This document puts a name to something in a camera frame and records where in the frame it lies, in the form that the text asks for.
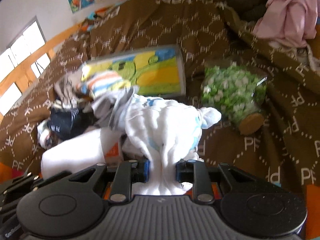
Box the green white filled plastic bag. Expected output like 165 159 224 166
201 60 267 135

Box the white muslin cloth blue print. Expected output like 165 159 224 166
125 94 221 196

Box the striped colourful baby cloth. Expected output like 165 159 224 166
76 70 131 99

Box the brown PF patterned blanket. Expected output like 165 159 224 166
1 0 319 192

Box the plain white cloth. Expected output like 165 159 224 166
41 127 121 179

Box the window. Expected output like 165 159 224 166
0 17 46 115

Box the grey printed cloth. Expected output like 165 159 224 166
54 70 85 109

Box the orange white product box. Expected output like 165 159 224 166
101 140 124 166

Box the wooden bed headboard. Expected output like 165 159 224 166
1 23 82 96

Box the white sock dark print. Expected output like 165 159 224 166
37 120 62 150

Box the framed colourful cartoon painting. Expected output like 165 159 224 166
81 45 186 98

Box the pink garment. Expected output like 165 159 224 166
252 0 319 48

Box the dark navy sock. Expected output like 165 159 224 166
47 108 95 141

